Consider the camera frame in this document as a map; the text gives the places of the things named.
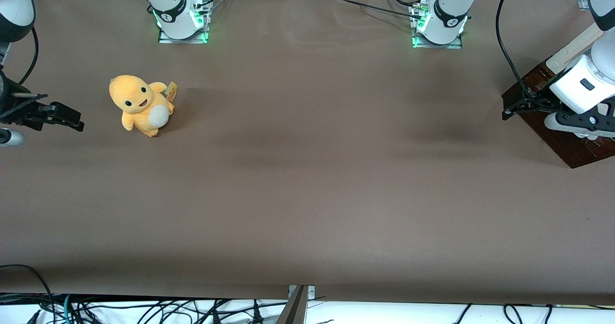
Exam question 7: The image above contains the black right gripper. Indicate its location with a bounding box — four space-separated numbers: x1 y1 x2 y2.
0 69 85 132

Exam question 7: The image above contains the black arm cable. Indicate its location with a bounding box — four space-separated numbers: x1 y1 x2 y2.
17 26 40 87
495 0 543 111

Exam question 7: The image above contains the dark camera mount post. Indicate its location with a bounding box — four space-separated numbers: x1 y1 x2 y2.
276 285 309 324

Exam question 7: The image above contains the long black table cable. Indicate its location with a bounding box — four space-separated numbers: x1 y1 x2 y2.
336 0 423 21

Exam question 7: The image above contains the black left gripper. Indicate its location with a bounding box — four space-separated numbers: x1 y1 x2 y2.
502 87 566 121

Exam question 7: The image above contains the black looped floor cable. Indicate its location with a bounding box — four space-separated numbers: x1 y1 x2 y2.
0 264 56 324

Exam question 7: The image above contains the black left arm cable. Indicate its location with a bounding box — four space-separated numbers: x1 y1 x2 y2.
495 0 543 111

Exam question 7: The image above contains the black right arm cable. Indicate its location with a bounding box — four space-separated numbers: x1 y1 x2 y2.
17 26 40 87

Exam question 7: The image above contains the orange plush toy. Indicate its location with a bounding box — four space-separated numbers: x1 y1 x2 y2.
109 75 178 138

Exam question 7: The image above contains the teal floor cable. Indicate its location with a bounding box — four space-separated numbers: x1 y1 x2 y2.
61 294 77 324

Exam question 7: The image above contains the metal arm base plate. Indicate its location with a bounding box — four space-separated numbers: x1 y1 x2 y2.
411 2 464 50
158 0 212 44

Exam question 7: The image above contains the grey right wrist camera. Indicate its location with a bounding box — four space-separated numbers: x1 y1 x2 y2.
0 128 25 147

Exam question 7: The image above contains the brown table cover sheet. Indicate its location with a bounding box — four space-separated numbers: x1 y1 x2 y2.
0 0 615 305

